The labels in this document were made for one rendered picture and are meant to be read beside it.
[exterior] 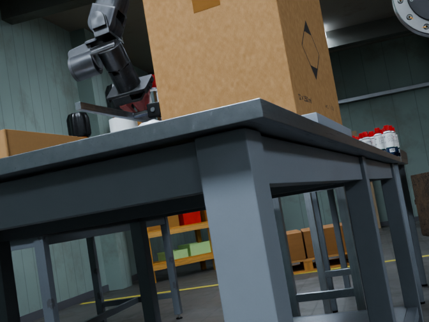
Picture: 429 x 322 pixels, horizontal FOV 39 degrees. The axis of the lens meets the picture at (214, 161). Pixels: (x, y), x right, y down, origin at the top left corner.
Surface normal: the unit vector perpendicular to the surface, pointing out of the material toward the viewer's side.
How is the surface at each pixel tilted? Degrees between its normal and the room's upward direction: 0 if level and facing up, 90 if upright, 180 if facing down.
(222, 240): 90
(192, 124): 90
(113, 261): 90
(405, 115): 90
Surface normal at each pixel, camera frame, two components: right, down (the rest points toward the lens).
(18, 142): 0.92, -0.18
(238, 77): -0.43, 0.00
